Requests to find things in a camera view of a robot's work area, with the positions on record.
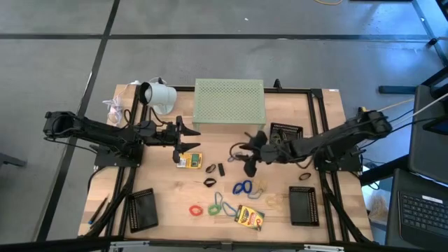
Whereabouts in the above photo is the yellow green card pack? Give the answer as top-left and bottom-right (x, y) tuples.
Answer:
(176, 150), (204, 169)

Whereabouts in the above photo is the black aluminium table frame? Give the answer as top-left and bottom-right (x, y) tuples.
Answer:
(83, 85), (374, 246)

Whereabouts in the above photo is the tan rubber band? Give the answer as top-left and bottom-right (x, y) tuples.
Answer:
(251, 178), (269, 195)
(265, 193), (286, 211)

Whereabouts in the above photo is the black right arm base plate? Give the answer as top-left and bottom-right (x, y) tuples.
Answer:
(313, 145), (363, 172)

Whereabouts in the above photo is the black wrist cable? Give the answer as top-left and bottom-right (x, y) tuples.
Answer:
(229, 131), (260, 160)
(149, 106), (169, 127)

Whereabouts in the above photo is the black cable loom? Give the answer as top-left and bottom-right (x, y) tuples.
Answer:
(320, 171), (377, 245)
(80, 167), (138, 239)

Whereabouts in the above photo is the yellow green crayon box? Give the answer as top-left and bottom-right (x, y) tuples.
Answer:
(233, 204), (266, 232)

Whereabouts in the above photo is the black desk beam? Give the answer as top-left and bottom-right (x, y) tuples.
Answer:
(358, 153), (410, 186)

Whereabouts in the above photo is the black flat floor bar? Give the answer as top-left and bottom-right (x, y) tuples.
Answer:
(378, 85), (417, 95)

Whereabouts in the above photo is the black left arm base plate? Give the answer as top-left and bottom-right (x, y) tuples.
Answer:
(94, 145), (143, 168)

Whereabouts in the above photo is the dark grey monitor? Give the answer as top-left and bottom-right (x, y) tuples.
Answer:
(407, 83), (448, 185)

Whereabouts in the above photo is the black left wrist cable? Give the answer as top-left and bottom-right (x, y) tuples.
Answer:
(149, 106), (169, 127)

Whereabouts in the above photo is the black rig crossbar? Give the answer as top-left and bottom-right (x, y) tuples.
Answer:
(0, 236), (386, 252)

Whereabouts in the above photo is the green perforated metal shelf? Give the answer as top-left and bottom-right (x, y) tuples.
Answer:
(191, 78), (267, 136)

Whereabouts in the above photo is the black device blue screen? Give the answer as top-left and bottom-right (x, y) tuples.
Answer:
(422, 115), (448, 137)

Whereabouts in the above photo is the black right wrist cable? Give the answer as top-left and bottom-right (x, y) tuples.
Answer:
(229, 131), (260, 160)

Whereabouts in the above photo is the dark metal desk frame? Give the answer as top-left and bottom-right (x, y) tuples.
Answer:
(411, 0), (448, 67)

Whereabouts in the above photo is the yellow extension cord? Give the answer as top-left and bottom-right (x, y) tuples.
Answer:
(357, 99), (416, 116)

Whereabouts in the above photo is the dark pencil blue tip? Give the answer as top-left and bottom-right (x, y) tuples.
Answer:
(87, 195), (110, 225)

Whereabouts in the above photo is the grey floor foot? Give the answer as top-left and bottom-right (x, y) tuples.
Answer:
(0, 152), (27, 169)

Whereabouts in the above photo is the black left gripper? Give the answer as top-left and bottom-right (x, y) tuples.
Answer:
(155, 115), (202, 164)

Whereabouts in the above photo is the blue spiral coil wristband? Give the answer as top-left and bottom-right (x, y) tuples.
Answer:
(232, 179), (253, 196)

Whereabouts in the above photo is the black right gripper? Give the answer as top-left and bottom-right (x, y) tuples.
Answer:
(239, 130), (291, 178)

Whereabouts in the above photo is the black mesh tray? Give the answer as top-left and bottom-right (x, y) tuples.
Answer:
(288, 185), (320, 227)
(126, 188), (159, 234)
(269, 122), (304, 146)

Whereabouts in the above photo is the dark grey laptop keyboard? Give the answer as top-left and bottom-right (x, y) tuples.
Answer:
(384, 167), (448, 251)

